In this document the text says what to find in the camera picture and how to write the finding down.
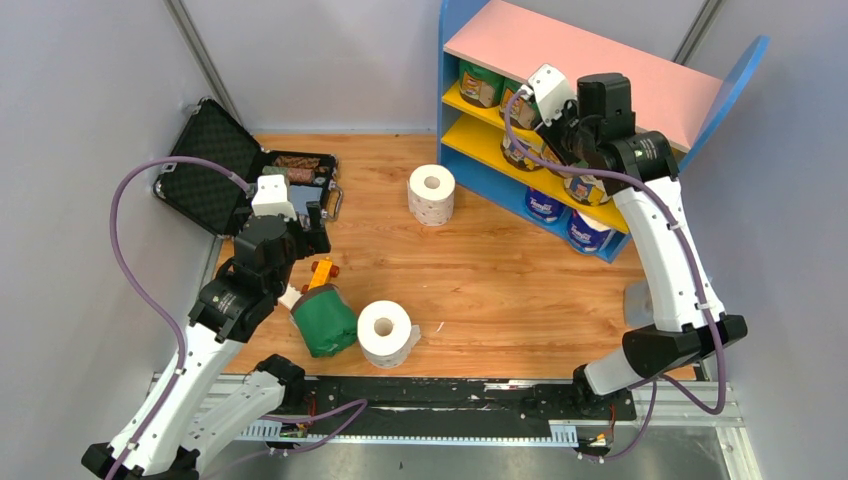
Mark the plain white paper towel roll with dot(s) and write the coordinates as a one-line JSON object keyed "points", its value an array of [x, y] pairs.
{"points": [[430, 191]]}

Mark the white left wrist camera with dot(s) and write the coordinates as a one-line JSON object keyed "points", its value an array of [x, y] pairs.
{"points": [[272, 197]]}

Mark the plain green roll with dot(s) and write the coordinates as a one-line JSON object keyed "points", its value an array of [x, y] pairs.
{"points": [[480, 86]]}

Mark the white paper towel roll front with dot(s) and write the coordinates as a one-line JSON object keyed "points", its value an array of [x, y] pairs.
{"points": [[386, 334]]}

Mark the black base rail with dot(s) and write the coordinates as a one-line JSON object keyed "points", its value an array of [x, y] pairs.
{"points": [[455, 408]]}

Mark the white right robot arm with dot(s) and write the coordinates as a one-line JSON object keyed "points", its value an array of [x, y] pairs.
{"points": [[690, 322]]}

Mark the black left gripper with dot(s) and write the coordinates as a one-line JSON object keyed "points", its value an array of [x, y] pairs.
{"points": [[313, 240]]}

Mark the blue playing card deck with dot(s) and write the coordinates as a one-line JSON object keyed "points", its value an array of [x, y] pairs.
{"points": [[301, 195]]}

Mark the clear plastic bag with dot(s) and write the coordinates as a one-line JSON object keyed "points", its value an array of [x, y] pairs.
{"points": [[637, 305]]}

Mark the cream roll blue picture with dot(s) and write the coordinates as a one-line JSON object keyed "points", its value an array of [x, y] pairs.
{"points": [[514, 156]]}

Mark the blue shelf with coloured boards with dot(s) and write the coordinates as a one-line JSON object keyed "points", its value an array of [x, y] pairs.
{"points": [[685, 105]]}

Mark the blue Tempo tissue pack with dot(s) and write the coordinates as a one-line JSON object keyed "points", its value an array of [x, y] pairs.
{"points": [[542, 207]]}

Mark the green roll brown band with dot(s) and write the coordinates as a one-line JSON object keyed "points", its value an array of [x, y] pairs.
{"points": [[550, 156]]}

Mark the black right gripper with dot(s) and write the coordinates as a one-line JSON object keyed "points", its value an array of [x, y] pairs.
{"points": [[552, 124]]}

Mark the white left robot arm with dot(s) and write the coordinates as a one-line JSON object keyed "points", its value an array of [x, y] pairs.
{"points": [[167, 438]]}

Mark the white toy brick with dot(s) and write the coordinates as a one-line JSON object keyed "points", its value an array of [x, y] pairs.
{"points": [[290, 297]]}

